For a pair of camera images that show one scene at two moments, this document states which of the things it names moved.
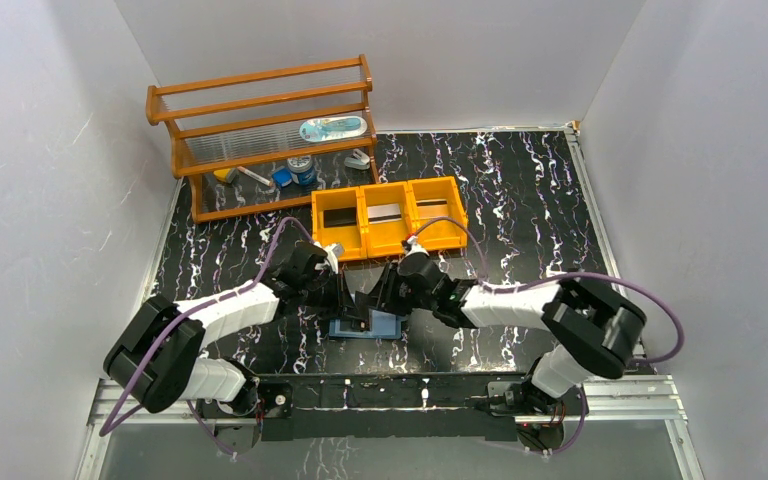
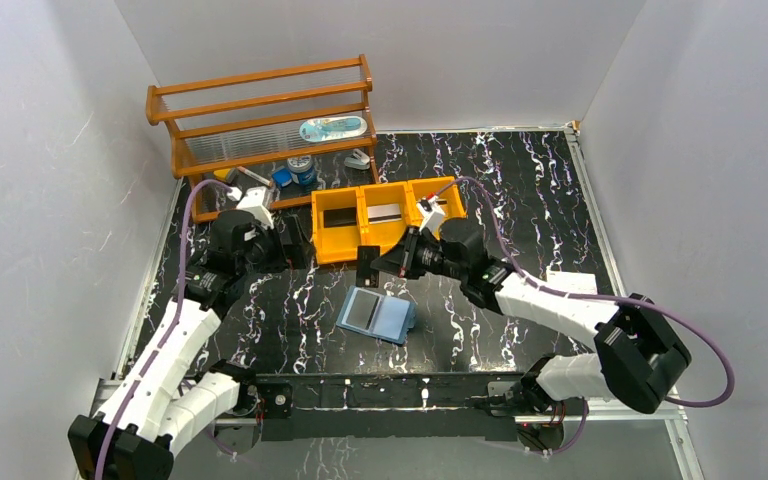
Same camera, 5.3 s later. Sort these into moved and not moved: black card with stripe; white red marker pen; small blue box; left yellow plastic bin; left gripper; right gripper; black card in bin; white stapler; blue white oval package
Moved: left gripper; black card with stripe; right gripper
Not moved: black card in bin; white red marker pen; blue white oval package; white stapler; left yellow plastic bin; small blue box
